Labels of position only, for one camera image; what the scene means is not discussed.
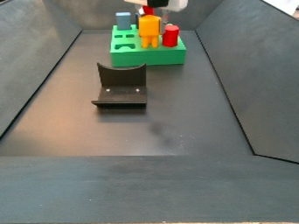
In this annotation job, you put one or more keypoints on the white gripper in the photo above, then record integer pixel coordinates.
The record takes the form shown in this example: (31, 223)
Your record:
(167, 5)

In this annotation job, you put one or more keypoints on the yellow three prong object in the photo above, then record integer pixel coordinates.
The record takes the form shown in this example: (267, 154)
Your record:
(149, 30)

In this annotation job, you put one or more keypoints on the green foam shape board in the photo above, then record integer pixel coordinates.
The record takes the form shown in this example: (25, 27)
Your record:
(128, 54)

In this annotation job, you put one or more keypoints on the tall red cylinder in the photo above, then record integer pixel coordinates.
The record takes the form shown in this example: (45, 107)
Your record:
(148, 10)

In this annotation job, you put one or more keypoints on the red hexagonal prism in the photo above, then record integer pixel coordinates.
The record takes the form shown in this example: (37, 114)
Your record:
(171, 35)

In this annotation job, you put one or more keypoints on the light blue square block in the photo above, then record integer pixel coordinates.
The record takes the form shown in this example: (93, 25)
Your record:
(123, 21)

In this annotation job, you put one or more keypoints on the black curved fixture bracket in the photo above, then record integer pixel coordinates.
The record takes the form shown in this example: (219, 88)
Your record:
(121, 86)

